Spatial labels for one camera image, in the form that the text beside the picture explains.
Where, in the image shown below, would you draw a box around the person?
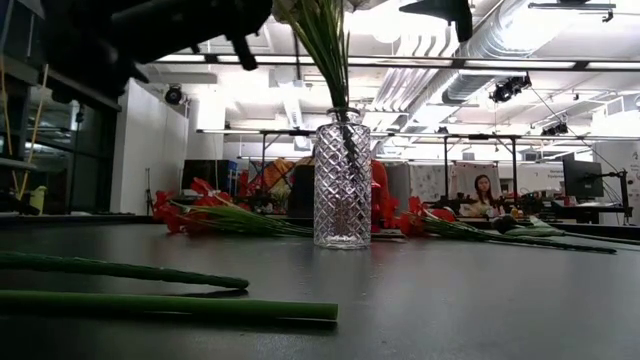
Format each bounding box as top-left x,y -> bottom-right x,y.
467,173 -> 504,219

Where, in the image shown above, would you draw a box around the black tripod stand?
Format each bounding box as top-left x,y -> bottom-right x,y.
143,167 -> 154,216

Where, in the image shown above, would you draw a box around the black artificial tulip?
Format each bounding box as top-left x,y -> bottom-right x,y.
492,213 -> 640,247

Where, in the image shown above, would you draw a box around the overhead LED light bar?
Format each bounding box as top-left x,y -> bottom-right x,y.
149,52 -> 640,74

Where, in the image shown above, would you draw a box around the black monitor on arm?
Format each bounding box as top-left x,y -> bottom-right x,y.
563,159 -> 605,199

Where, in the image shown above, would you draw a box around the red ribbed glass vase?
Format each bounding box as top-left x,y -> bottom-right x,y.
370,160 -> 390,232

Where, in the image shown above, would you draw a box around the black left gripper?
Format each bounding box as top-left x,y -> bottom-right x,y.
112,0 -> 275,72

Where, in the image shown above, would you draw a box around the black wide monitor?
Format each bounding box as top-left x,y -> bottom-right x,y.
182,159 -> 239,191

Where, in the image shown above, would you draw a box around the black metal rig frame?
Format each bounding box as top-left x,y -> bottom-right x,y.
197,128 -> 640,214

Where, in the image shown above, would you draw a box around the yellow-green bottle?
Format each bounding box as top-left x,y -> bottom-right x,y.
29,185 -> 48,216

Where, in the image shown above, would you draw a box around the white patterned cloth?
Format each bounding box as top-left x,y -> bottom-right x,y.
389,162 -> 501,211

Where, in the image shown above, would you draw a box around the red artificial flower bunch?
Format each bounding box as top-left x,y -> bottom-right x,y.
152,177 -> 315,239
0,251 -> 250,291
382,195 -> 619,255

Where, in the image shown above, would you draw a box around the silver ventilation duct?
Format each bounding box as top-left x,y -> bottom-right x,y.
442,0 -> 576,104

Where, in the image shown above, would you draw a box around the clear diamond-cut glass vase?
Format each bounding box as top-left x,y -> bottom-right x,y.
313,106 -> 373,250

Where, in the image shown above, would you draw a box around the dark office desk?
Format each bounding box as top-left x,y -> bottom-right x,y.
547,202 -> 634,225

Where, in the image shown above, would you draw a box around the colourful patterned cloth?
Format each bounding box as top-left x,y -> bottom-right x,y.
248,157 -> 297,201

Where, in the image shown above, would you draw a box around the black track spotlight cluster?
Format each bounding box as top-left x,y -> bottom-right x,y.
489,73 -> 533,104

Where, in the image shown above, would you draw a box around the yellow rod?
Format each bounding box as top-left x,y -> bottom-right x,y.
18,63 -> 50,201

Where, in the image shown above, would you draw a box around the green stem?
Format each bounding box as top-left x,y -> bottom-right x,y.
0,289 -> 340,322

